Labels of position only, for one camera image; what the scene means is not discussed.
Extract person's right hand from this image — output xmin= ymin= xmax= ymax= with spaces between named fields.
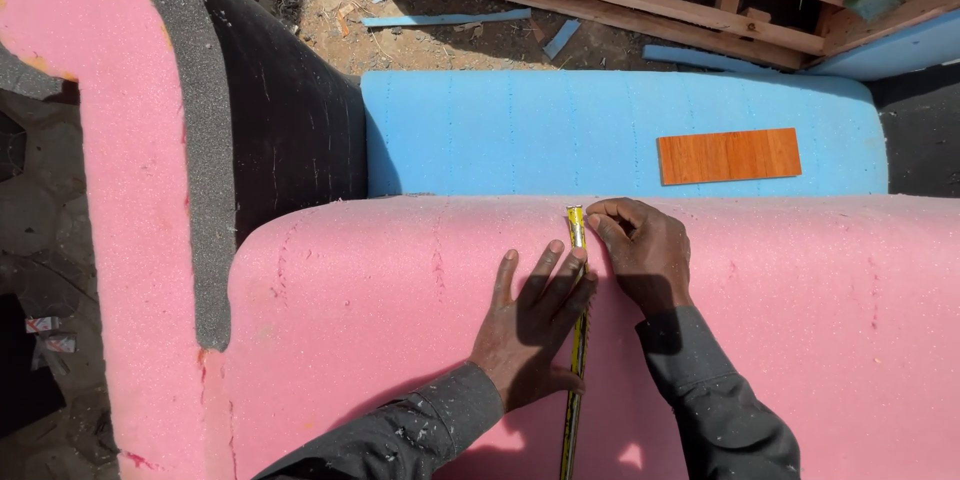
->
xmin=585 ymin=197 xmax=695 ymax=318

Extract person's left hand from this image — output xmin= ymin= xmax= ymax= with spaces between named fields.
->
xmin=468 ymin=240 xmax=600 ymax=414

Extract yellow tape measure blade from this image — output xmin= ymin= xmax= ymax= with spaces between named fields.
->
xmin=558 ymin=203 xmax=594 ymax=480

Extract orange wooden board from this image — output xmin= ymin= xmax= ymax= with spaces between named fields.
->
xmin=657 ymin=127 xmax=803 ymax=187

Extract pink foam sofa backrest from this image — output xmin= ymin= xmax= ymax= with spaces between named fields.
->
xmin=201 ymin=193 xmax=960 ymax=480

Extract blue foam seat cushion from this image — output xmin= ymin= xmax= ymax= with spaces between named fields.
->
xmin=360 ymin=69 xmax=891 ymax=200

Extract thick blue foam strip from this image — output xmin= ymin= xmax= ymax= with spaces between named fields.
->
xmin=642 ymin=44 xmax=777 ymax=75

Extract small blue foam offcut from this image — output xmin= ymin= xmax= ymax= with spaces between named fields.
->
xmin=542 ymin=18 xmax=583 ymax=62

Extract black fabric sofa side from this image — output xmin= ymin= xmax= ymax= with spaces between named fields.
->
xmin=867 ymin=62 xmax=960 ymax=200

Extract long blue foam strip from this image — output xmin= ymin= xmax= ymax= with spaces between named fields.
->
xmin=361 ymin=7 xmax=533 ymax=30

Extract black fabric armrest lining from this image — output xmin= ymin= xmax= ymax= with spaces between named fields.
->
xmin=171 ymin=0 xmax=370 ymax=247

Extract grey foam strip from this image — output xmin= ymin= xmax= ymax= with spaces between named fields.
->
xmin=0 ymin=0 xmax=238 ymax=352

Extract pink foam sofa armrest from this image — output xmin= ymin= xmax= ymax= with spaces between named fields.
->
xmin=0 ymin=0 xmax=226 ymax=480

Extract crumpled wrapper scraps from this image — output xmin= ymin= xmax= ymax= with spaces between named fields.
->
xmin=24 ymin=314 xmax=79 ymax=356

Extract wooden sofa frame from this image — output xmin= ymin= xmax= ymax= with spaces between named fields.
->
xmin=430 ymin=0 xmax=960 ymax=71

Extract blue foam covered frame edge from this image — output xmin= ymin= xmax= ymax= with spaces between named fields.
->
xmin=806 ymin=9 xmax=960 ymax=82

